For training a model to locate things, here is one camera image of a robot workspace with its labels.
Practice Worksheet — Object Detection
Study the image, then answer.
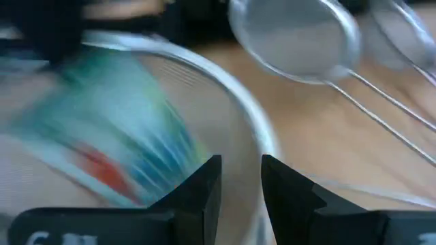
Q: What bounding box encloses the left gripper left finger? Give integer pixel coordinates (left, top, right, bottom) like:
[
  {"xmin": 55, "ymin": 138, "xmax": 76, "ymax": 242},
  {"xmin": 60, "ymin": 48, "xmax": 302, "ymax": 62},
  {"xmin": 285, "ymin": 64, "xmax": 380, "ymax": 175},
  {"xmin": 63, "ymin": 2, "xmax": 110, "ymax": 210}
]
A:
[{"xmin": 8, "ymin": 154, "xmax": 223, "ymax": 245}]

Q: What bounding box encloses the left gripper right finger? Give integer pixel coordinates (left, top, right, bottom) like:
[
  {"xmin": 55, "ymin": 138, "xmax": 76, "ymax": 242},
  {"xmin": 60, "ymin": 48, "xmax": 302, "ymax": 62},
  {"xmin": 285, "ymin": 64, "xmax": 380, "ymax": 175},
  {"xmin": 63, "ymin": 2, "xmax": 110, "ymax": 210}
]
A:
[{"xmin": 260, "ymin": 154, "xmax": 436, "ymax": 245}]

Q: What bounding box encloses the large metal mesh strainer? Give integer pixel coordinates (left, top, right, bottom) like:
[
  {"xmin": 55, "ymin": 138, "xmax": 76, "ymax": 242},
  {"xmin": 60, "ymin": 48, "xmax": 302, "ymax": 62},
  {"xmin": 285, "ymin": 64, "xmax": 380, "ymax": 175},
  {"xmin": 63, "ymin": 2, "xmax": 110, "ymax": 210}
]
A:
[{"xmin": 0, "ymin": 29, "xmax": 436, "ymax": 245}]

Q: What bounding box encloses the green-rimmed white can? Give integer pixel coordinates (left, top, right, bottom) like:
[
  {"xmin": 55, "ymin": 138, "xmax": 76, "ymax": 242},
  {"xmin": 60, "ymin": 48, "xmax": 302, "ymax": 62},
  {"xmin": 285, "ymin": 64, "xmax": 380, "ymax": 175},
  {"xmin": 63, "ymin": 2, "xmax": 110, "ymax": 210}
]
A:
[{"xmin": 6, "ymin": 44, "xmax": 212, "ymax": 209}]

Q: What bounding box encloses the medium metal mesh strainer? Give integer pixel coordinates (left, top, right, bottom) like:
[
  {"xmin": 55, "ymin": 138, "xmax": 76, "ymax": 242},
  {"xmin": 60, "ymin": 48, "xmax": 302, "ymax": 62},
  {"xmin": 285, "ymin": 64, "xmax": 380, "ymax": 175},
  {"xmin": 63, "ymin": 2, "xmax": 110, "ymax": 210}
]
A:
[{"xmin": 227, "ymin": 0, "xmax": 436, "ymax": 167}]

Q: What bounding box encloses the small metal mesh strainer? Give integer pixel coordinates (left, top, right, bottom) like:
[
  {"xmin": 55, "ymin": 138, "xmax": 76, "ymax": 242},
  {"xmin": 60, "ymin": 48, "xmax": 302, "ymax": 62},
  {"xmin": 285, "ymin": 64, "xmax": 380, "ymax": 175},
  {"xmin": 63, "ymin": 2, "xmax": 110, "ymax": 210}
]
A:
[{"xmin": 369, "ymin": 0, "xmax": 436, "ymax": 88}]

